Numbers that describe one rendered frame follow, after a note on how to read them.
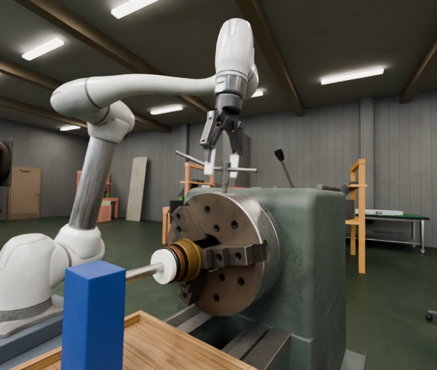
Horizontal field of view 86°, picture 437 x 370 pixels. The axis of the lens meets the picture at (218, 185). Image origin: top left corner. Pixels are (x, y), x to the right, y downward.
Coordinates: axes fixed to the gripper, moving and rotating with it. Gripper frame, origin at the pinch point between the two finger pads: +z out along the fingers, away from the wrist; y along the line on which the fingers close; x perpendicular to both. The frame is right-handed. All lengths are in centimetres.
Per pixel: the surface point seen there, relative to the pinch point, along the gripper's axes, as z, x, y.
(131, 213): 191, -895, -442
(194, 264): 22.0, 9.4, 15.7
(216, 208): 10.6, 5.1, 6.1
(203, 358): 41.1, 13.3, 14.0
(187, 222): 15.1, 0.0, 10.7
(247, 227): 13.5, 14.5, 5.0
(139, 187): 75, -886, -459
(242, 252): 18.4, 16.5, 8.8
